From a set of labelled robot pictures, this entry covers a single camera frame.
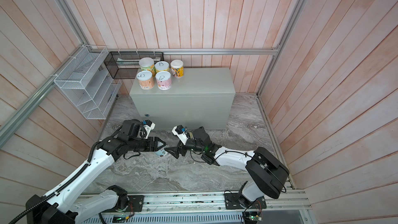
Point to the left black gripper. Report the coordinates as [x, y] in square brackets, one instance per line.
[154, 148]

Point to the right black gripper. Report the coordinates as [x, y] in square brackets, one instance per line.
[182, 147]

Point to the orange label can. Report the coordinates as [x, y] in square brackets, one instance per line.
[145, 80]

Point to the pink label can front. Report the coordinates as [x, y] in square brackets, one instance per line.
[164, 80]

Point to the yellow label can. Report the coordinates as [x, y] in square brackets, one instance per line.
[147, 64]

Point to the blue label can front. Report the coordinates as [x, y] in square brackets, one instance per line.
[161, 152]

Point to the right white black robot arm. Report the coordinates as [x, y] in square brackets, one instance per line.
[268, 174]

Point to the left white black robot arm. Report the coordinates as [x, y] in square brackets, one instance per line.
[58, 206]

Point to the grey metal cabinet box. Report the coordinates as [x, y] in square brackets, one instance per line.
[203, 97]

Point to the black mesh basket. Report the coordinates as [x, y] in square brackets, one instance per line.
[125, 64]

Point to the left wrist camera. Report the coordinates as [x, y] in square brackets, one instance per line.
[148, 127]

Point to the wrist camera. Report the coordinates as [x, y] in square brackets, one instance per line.
[148, 127]
[181, 133]

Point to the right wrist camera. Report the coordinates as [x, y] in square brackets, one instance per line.
[181, 133]

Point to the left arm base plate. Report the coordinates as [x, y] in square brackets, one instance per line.
[128, 204]

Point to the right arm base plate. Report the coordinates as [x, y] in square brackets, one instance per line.
[237, 201]

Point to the white wire mesh shelf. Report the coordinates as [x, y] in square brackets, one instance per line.
[87, 83]

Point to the aluminium back frame rail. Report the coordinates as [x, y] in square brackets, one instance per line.
[194, 51]

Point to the aluminium front rail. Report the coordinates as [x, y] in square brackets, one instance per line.
[214, 201]

